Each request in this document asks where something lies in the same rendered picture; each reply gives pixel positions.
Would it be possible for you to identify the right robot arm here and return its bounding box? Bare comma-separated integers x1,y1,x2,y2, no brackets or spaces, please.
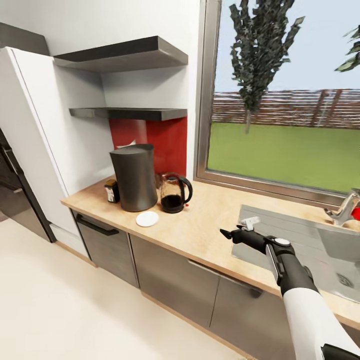
219,216,360,360

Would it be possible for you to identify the electric kettle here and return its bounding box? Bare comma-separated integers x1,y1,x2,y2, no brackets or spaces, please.
160,172,193,214

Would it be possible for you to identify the bottle of coffee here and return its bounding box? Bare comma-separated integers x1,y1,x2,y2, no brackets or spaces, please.
104,179,121,204

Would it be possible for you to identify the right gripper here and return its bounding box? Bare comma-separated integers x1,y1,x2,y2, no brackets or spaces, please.
219,224,262,250

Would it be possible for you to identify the saucer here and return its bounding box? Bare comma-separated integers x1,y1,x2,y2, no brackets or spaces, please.
136,211,159,227

